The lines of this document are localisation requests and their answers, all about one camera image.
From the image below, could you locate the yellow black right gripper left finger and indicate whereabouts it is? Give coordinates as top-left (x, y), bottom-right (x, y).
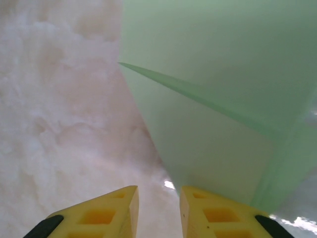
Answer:
top-left (23, 185), bottom-right (139, 238)

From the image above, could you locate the light green paper sheet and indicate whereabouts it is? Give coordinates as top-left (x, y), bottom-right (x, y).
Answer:
top-left (117, 0), bottom-right (317, 216)

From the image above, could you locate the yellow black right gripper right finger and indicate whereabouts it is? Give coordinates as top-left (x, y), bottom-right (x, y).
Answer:
top-left (179, 185), bottom-right (294, 238)

